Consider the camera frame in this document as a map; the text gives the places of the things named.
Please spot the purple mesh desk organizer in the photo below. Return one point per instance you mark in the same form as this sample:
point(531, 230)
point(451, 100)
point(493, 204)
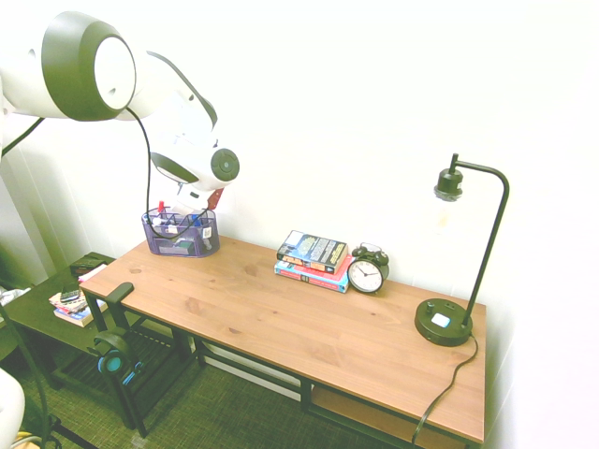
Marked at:
point(164, 245)

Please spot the black twin bell alarm clock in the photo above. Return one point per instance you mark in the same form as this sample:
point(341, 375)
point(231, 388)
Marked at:
point(366, 275)

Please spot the red wrist camera mount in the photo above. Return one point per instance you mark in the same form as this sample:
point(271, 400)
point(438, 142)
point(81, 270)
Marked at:
point(215, 198)

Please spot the stack of magazines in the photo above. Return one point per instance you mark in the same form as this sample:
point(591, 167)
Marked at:
point(77, 312)

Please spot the black headphone hanger clamp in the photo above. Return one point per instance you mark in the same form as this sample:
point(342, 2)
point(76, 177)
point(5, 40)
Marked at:
point(121, 292)

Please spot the dark side table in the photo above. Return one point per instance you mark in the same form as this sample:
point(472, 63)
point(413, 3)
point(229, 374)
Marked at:
point(33, 318)

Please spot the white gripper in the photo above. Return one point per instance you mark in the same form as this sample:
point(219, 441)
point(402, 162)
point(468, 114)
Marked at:
point(192, 198)

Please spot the black metal desk lamp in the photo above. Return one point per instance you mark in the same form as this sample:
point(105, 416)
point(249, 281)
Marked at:
point(442, 322)

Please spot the white crumpled cloth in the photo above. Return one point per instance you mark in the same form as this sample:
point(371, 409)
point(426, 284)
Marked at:
point(11, 296)

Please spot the pink paper sheet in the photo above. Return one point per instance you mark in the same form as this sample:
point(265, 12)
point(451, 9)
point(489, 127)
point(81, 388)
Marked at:
point(96, 272)

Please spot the red and cyan book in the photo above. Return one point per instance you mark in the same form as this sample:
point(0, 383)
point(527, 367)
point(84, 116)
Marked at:
point(327, 277)

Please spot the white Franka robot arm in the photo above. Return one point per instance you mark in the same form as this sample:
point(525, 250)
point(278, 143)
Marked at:
point(70, 65)

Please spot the red capped marker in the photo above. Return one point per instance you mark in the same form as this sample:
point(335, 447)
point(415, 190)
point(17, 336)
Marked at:
point(161, 208)

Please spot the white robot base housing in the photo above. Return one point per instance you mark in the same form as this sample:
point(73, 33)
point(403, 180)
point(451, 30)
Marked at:
point(9, 407)

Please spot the black paperback book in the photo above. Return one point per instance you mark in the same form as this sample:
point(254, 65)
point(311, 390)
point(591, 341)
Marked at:
point(311, 250)

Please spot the black headphones with blue rings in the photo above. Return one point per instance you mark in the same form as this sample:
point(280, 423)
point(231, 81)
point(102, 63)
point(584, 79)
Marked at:
point(112, 362)

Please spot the black phone with keypad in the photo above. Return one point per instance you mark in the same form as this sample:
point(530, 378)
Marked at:
point(70, 295)

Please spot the clear light bulb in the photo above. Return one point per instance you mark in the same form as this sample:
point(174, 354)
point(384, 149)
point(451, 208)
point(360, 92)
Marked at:
point(443, 210)

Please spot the black flat case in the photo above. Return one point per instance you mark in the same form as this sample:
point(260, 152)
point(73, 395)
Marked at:
point(86, 267)

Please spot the wooden desk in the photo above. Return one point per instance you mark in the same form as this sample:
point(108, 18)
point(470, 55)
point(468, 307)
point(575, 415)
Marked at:
point(306, 390)

